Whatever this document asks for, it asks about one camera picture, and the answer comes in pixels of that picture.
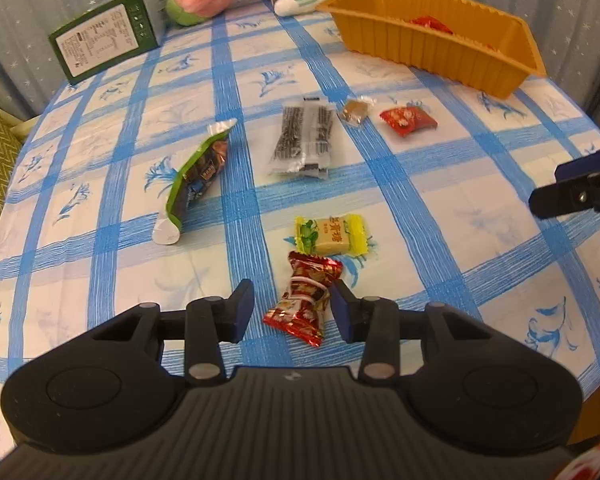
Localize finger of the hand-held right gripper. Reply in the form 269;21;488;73
528;170;600;219
554;142;600;183

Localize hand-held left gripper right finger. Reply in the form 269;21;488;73
330;280;486;387

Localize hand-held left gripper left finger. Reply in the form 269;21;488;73
95;278;255;387

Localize red twisted wrapper candy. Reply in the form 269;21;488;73
262;251;344;348

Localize yellow candy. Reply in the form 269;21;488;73
294;213;368;257

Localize green snack packet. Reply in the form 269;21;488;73
151;118;238;246

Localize orange plastic tray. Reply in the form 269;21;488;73
316;0;548;98

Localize small brown candy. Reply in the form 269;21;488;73
337;96;376;128

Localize large red snack packet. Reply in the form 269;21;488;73
407;16;453;35

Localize blue checked tablecloth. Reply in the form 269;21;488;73
0;0;600;461

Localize red patterned snack packet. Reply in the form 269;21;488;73
379;101;438;138

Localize black clear snack packet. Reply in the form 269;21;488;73
266;98;336;180

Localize red white patterned cloth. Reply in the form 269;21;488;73
565;442;600;480

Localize green cardboard box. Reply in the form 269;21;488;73
48;0;168;86

